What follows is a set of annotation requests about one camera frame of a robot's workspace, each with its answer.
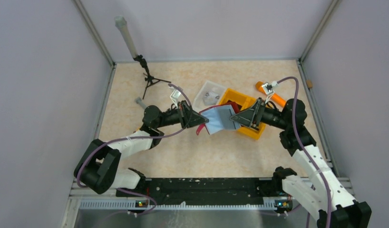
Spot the red card holder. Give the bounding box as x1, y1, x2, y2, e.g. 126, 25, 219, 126
196, 102, 241, 135

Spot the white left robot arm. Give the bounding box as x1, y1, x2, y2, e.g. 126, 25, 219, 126
74, 101, 209, 194

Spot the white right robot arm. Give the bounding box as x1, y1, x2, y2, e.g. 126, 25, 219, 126
230, 98, 372, 228

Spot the silver card in white bin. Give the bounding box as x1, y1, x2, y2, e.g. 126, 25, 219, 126
203, 91, 221, 106

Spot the orange plastic cylinder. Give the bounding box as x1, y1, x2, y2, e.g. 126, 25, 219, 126
255, 81, 286, 107

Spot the white plastic bin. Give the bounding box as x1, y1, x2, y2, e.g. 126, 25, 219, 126
192, 80, 227, 112

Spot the yellow plastic double bin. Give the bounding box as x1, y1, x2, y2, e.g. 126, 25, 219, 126
219, 88, 267, 141

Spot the black mini tripod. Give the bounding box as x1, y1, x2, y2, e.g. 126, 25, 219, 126
133, 55, 171, 99

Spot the grey toy block bar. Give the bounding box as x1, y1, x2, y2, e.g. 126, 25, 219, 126
135, 97, 147, 109

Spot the grey tube on tripod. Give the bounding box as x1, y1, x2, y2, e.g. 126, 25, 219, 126
114, 15, 138, 60

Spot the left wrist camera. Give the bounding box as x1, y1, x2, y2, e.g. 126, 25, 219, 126
169, 86, 182, 107

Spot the small brown wall knob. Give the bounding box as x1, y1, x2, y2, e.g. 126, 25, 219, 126
306, 80, 313, 89

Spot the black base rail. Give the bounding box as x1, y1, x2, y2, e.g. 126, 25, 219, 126
133, 178, 292, 207

